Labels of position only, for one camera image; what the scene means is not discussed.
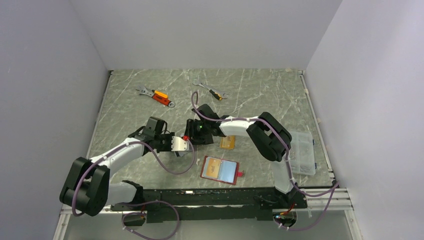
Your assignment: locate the orange gold card stack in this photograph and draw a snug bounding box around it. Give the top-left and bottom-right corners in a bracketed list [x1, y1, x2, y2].
[219, 135, 236, 150]

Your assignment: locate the single gold VIP card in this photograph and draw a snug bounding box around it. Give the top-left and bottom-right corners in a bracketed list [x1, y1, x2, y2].
[203, 158, 222, 179]

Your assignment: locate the red leather card holder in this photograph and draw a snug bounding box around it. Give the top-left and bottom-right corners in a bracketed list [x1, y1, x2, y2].
[200, 156, 245, 185]

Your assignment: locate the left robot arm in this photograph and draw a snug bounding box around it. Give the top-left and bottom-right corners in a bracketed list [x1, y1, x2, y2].
[59, 117, 175, 217]

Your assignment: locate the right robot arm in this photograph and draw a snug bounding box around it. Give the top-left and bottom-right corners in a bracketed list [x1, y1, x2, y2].
[184, 104, 297, 208]

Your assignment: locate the orange red adjustable wrench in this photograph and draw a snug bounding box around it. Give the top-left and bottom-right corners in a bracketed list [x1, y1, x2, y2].
[136, 85, 175, 108]

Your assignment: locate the clear plastic parts box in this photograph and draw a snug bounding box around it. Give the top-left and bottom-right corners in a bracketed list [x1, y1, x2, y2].
[288, 130, 316, 176]

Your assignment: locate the black yellow handled wrench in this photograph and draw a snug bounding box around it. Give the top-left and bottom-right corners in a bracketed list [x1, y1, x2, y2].
[192, 79, 228, 101]

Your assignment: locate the black aluminium base frame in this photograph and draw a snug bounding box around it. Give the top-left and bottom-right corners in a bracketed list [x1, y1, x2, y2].
[60, 187, 354, 223]

